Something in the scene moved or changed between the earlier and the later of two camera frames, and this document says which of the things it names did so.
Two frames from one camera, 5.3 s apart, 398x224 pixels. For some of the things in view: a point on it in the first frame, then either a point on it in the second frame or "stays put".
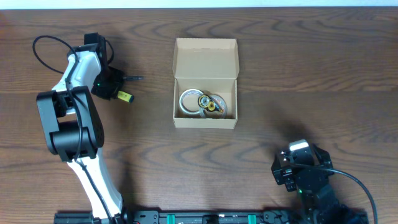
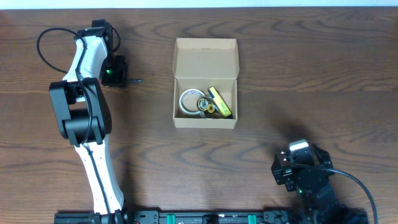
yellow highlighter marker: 125,96 → 224,110
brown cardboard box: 211,64 stays put
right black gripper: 283,174 stays put
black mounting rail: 219,216 stays put
